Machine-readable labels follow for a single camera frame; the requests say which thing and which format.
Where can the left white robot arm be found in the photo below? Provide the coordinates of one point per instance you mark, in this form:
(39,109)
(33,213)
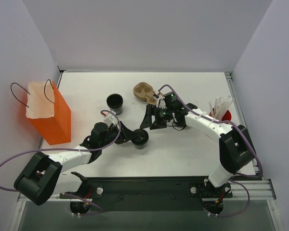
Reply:
(45,175)

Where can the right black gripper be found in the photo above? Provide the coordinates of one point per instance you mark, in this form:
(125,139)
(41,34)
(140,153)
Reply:
(154,117)

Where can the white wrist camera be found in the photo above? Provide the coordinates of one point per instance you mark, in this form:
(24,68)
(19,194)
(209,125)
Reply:
(160,101)
(110,119)

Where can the red plastic cup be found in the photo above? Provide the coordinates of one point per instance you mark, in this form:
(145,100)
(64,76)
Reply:
(226,116)

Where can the black paper coffee cup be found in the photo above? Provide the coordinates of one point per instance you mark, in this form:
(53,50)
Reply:
(140,144)

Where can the brown cardboard cup carrier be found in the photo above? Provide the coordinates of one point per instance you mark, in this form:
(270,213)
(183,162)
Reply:
(145,93)

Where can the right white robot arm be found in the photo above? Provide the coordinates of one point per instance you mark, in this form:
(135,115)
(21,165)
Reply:
(235,149)

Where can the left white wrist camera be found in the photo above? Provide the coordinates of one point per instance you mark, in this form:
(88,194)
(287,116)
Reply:
(110,119)

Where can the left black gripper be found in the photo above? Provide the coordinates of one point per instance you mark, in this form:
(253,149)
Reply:
(122,134)

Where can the orange paper bag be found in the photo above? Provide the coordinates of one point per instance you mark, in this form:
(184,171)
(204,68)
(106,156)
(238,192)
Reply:
(47,111)

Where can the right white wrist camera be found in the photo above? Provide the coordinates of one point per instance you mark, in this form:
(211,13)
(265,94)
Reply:
(160,101)

